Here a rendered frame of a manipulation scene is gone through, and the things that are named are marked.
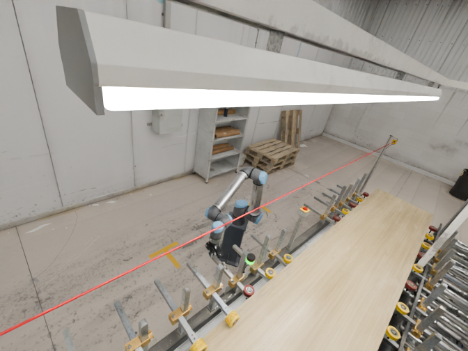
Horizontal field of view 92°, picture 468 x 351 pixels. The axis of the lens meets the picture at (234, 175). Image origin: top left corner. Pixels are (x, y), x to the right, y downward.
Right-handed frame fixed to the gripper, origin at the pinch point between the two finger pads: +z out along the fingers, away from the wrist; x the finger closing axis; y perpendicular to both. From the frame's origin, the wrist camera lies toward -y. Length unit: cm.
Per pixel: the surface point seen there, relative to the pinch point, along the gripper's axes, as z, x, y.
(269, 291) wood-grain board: -10, -12, -51
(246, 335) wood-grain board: -11, 22, -61
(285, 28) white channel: -162, 61, -58
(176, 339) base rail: 11, 51, -31
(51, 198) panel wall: 67, 85, 222
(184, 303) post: -25, 47, -29
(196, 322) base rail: 10.8, 34.4, -30.4
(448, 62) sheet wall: -216, -798, 40
